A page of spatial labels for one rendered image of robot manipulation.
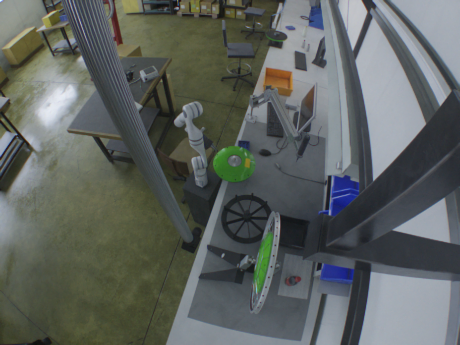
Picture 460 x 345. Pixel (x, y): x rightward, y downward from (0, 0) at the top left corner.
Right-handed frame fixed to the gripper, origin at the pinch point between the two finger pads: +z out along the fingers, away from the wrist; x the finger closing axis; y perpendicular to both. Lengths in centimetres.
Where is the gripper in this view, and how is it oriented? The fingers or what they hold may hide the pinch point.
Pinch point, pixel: (217, 150)
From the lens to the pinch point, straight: 170.6
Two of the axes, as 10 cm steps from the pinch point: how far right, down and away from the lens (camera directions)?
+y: -5.2, 1.8, 8.3
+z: 7.1, 6.3, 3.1
